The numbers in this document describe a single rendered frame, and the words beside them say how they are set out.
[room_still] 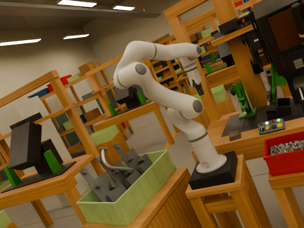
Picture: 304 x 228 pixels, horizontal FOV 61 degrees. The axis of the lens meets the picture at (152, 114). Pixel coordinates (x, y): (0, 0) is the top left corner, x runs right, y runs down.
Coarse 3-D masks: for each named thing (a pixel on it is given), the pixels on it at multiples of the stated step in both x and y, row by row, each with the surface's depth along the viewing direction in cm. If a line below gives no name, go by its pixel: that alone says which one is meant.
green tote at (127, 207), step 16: (160, 160) 186; (144, 176) 171; (160, 176) 183; (128, 192) 158; (144, 192) 168; (80, 208) 176; (96, 208) 163; (112, 208) 153; (128, 208) 156; (112, 224) 162; (128, 224) 154
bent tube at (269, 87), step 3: (267, 69) 179; (270, 69) 178; (267, 72) 180; (270, 72) 179; (267, 75) 177; (270, 75) 176; (267, 78) 183; (270, 78) 182; (267, 81) 186; (270, 81) 184; (267, 84) 187; (270, 84) 185; (267, 87) 187; (270, 87) 186; (267, 90) 187; (267, 102) 183; (270, 102) 181
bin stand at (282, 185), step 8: (272, 176) 136; (280, 176) 133; (288, 176) 130; (296, 176) 128; (272, 184) 134; (280, 184) 133; (288, 184) 131; (296, 184) 129; (280, 192) 135; (288, 192) 154; (280, 200) 136; (288, 200) 136; (280, 208) 138; (288, 208) 136; (296, 208) 156; (288, 216) 138; (296, 216) 158; (288, 224) 140; (296, 224) 138
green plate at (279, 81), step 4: (272, 64) 167; (272, 68) 168; (272, 72) 168; (276, 72) 169; (272, 76) 169; (276, 76) 169; (280, 76) 168; (272, 80) 170; (276, 80) 170; (280, 80) 169; (284, 80) 168; (272, 84) 171; (276, 84) 171; (280, 84) 170; (284, 84) 169
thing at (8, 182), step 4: (0, 156) 661; (0, 160) 660; (4, 164) 663; (0, 168) 647; (0, 176) 688; (0, 180) 686; (8, 180) 664; (0, 184) 681; (4, 184) 651; (8, 184) 661; (0, 188) 640
